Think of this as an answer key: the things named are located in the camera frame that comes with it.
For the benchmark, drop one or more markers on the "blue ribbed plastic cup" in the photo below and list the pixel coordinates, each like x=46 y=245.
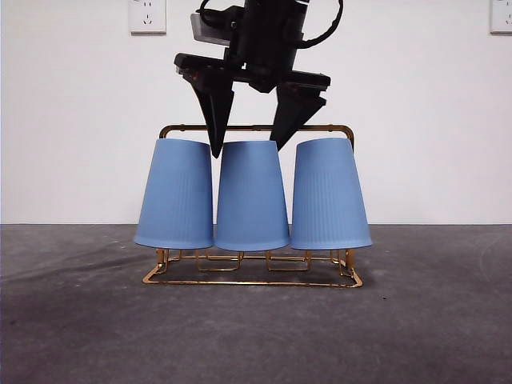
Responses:
x=252 y=200
x=330 y=200
x=176 y=200

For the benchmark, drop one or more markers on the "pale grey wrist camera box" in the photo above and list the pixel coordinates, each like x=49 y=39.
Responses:
x=210 y=30

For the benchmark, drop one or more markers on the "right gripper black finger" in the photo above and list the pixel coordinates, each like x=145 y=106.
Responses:
x=214 y=112
x=290 y=116

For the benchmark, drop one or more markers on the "white wall socket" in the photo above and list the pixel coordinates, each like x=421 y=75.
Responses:
x=502 y=18
x=147 y=18

